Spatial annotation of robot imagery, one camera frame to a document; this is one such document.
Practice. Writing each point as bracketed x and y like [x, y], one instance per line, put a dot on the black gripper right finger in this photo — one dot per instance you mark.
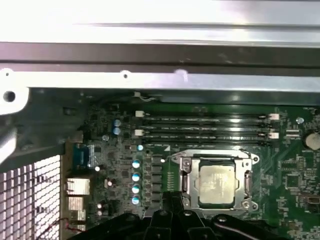
[186, 225]

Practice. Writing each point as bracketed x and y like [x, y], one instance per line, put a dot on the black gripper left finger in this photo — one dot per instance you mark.
[160, 225]

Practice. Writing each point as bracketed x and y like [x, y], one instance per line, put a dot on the silver CPU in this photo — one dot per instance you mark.
[217, 185]

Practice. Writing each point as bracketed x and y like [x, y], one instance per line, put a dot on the CPU socket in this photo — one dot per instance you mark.
[247, 203]

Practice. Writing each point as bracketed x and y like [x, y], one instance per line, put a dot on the blue top capacitor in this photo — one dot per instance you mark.
[135, 177]
[140, 147]
[135, 200]
[135, 163]
[135, 189]
[116, 130]
[116, 122]

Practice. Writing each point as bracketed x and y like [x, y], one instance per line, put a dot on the silver port connector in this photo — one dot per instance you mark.
[76, 208]
[77, 186]

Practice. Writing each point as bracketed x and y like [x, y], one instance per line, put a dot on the black RAM slot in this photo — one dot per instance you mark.
[200, 116]
[200, 140]
[200, 132]
[200, 124]

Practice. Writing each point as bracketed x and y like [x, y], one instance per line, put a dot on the green motherboard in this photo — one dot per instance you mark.
[287, 220]

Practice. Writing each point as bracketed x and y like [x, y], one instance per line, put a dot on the blue port connector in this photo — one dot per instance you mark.
[83, 155]

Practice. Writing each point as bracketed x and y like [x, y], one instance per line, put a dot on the coin cell battery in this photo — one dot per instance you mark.
[311, 141]

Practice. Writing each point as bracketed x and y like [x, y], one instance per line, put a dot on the black PC case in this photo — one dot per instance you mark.
[160, 53]

